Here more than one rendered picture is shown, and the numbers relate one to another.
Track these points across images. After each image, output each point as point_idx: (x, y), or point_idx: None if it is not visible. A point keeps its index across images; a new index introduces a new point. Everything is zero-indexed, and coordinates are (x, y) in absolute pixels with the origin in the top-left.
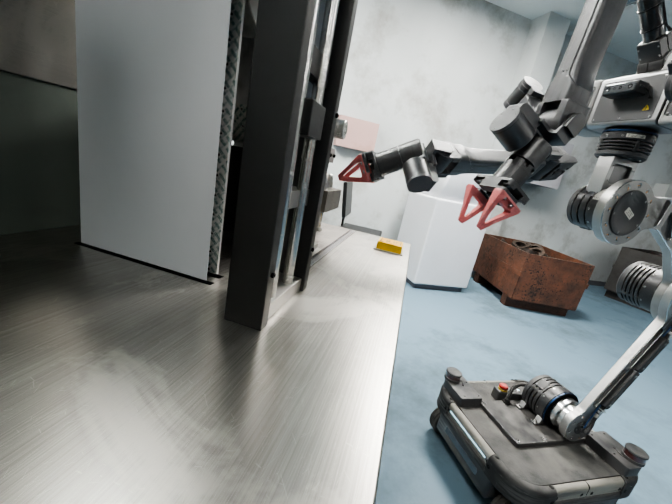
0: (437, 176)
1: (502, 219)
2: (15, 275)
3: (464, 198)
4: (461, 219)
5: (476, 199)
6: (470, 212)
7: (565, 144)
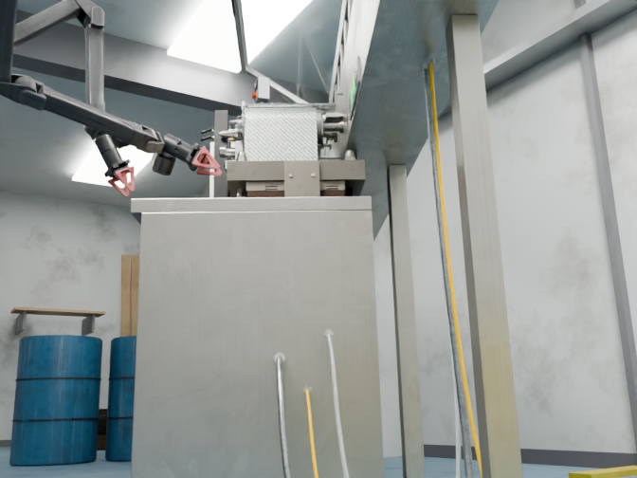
0: (151, 161)
1: (115, 188)
2: None
3: (134, 175)
4: (132, 189)
5: (124, 174)
6: (126, 183)
7: (92, 139)
